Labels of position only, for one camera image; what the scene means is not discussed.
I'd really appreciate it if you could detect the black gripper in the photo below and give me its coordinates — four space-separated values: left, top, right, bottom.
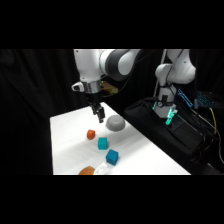
85 90 106 124

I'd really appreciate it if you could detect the grey bowl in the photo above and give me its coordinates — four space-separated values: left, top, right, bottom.
105 114 126 132

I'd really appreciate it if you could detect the red orange toy fruit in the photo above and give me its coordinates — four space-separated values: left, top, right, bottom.
86 129 97 141

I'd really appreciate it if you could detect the teal cube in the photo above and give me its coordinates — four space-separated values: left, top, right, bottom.
97 136 109 151

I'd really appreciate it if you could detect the blue cube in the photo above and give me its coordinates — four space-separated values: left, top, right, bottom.
105 148 120 167

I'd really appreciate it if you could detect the clear plastic bag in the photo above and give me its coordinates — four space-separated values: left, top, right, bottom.
93 162 110 176

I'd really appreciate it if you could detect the orange bread toy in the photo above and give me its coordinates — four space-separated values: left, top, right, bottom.
78 165 97 176

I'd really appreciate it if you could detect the black curtain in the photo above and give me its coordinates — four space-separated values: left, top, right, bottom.
0 49 224 176

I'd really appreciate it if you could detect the black robot stand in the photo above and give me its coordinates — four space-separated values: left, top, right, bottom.
123 97 224 176

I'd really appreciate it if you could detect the green status light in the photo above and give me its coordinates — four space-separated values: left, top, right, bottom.
165 107 177 127

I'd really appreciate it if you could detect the blue cable bundle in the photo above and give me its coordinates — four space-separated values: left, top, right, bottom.
176 88 218 109

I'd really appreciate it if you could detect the yellow cable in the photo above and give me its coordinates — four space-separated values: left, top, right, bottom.
196 108 224 164

